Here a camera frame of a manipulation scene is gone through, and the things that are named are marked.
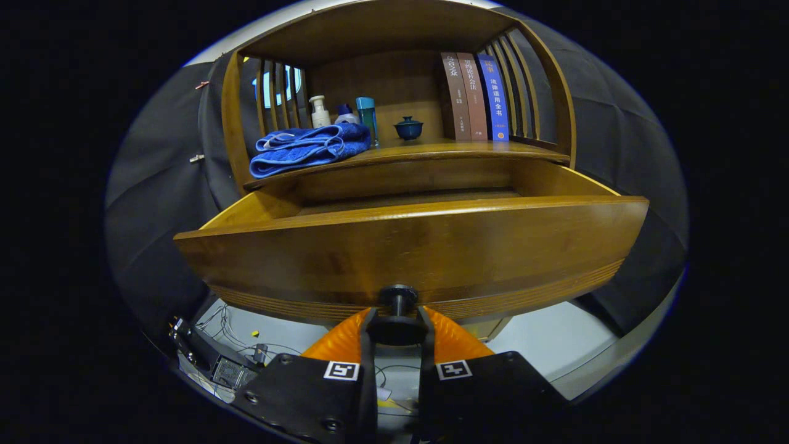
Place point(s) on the black electronic box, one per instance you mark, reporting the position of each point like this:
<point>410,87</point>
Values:
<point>216,364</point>

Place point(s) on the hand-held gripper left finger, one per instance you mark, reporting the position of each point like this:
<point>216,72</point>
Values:
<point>368,382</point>

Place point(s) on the dark brown book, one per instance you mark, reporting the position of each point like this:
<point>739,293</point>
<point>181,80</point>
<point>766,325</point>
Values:
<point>456,98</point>

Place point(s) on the reddish brown book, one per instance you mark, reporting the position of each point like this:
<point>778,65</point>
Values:
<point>474,98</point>

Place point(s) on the blue lidded teacup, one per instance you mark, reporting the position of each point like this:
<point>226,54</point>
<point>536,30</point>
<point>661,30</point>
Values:
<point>408,129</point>

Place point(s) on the blue folded towel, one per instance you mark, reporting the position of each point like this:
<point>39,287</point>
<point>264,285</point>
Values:
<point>296,154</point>

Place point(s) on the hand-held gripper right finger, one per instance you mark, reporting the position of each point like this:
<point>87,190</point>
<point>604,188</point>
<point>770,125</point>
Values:
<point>426,382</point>

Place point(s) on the white lotion bottle blue cap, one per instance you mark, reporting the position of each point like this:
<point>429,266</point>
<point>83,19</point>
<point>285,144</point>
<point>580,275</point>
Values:
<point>346,116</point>

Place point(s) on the yellow paper note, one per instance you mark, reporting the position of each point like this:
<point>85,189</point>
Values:
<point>391,405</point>

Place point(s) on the white pump bottle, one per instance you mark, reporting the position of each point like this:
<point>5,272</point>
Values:
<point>320,116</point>

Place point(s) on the wooden cabinet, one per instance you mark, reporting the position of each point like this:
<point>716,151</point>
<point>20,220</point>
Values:
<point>382,80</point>

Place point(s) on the blue book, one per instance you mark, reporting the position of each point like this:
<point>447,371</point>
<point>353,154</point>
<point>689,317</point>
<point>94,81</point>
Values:
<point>495,98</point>

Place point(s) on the teal clear bottle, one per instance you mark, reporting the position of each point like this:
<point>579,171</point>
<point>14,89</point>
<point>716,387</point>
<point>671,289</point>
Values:
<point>367,114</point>

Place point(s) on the wooden drawer with black knob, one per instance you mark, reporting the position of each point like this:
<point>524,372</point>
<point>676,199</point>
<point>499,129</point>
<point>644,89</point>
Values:
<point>400,246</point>

